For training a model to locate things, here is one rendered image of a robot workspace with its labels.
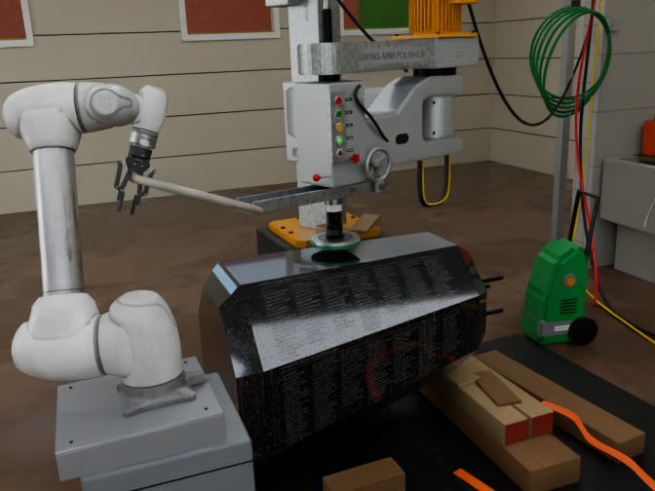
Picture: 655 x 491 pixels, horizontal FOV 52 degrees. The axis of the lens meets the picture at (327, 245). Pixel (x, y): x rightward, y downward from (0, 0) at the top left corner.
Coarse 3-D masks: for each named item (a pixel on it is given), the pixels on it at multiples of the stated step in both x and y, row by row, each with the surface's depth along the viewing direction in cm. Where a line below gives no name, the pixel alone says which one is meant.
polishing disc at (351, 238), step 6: (318, 234) 296; (324, 234) 296; (348, 234) 294; (354, 234) 294; (312, 240) 287; (318, 240) 287; (324, 240) 287; (330, 240) 286; (336, 240) 286; (342, 240) 285; (348, 240) 285; (354, 240) 285
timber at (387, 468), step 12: (360, 468) 260; (372, 468) 260; (384, 468) 259; (396, 468) 259; (324, 480) 254; (336, 480) 253; (348, 480) 253; (360, 480) 252; (372, 480) 252; (384, 480) 253; (396, 480) 255
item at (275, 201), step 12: (276, 192) 271; (288, 192) 275; (300, 192) 279; (312, 192) 269; (324, 192) 273; (336, 192) 278; (348, 192) 282; (360, 192) 287; (252, 204) 252; (264, 204) 255; (276, 204) 258; (288, 204) 262; (300, 204) 266
